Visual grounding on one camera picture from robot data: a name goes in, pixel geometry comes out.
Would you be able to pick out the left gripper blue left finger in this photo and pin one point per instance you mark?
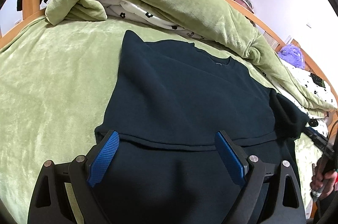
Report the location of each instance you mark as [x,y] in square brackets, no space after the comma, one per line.
[100,156]

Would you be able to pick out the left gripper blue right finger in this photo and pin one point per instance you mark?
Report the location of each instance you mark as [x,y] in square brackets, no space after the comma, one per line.
[233,157]

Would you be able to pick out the dark navy sweatshirt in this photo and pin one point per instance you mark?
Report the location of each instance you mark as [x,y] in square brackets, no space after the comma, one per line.
[169,102]

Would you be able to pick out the person's right hand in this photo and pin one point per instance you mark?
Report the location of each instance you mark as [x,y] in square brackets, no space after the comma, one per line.
[323,183]

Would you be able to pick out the green plush bed sheet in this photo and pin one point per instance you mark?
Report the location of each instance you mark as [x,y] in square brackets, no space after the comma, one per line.
[55,84]

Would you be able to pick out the purple plush toy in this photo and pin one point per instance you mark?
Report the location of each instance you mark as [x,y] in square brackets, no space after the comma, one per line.
[292,55]

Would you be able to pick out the clutter on bedside shelf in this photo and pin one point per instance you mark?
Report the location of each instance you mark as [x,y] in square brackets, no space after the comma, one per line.
[247,4]

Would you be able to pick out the green floral-lined quilt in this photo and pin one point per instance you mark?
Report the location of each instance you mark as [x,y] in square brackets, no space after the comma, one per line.
[212,20]

